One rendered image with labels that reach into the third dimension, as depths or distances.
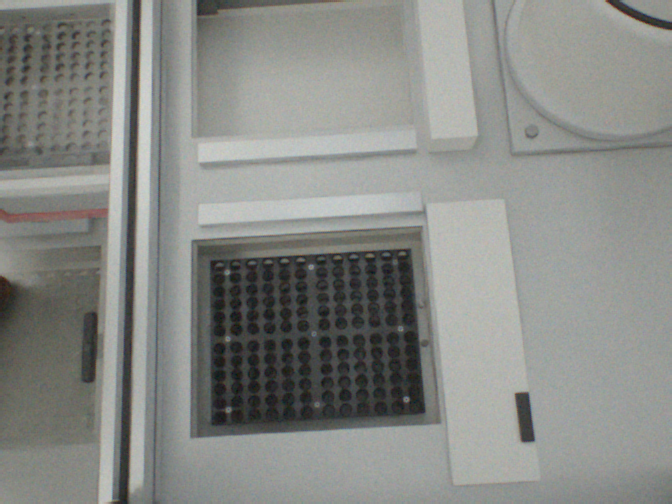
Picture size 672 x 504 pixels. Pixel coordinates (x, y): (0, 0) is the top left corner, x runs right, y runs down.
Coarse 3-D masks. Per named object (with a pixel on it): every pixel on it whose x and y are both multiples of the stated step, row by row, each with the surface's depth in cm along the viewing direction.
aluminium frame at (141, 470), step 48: (144, 0) 72; (144, 48) 70; (144, 96) 69; (144, 144) 67; (144, 192) 66; (144, 240) 65; (144, 288) 64; (144, 336) 62; (144, 384) 61; (144, 432) 60; (144, 480) 59
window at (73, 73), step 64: (0, 0) 42; (64, 0) 52; (128, 0) 69; (0, 64) 42; (64, 64) 52; (128, 64) 67; (0, 128) 41; (64, 128) 51; (128, 128) 66; (0, 192) 41; (64, 192) 50; (128, 192) 65; (0, 256) 40; (64, 256) 49; (128, 256) 64; (0, 320) 40; (64, 320) 49; (0, 384) 40; (64, 384) 48; (0, 448) 39; (64, 448) 48
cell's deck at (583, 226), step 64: (192, 0) 78; (192, 64) 75; (192, 128) 73; (384, 128) 72; (192, 192) 71; (256, 192) 70; (320, 192) 70; (384, 192) 70; (448, 192) 70; (512, 192) 70; (576, 192) 69; (640, 192) 69; (192, 256) 70; (512, 256) 68; (576, 256) 68; (640, 256) 67; (192, 320) 68; (576, 320) 66; (640, 320) 66; (192, 384) 66; (576, 384) 64; (640, 384) 64; (192, 448) 64; (256, 448) 64; (320, 448) 64; (384, 448) 63; (576, 448) 63; (640, 448) 63
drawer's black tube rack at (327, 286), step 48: (240, 288) 76; (288, 288) 76; (336, 288) 76; (384, 288) 72; (240, 336) 71; (288, 336) 71; (336, 336) 71; (384, 336) 71; (240, 384) 73; (288, 384) 73; (336, 384) 70; (384, 384) 69
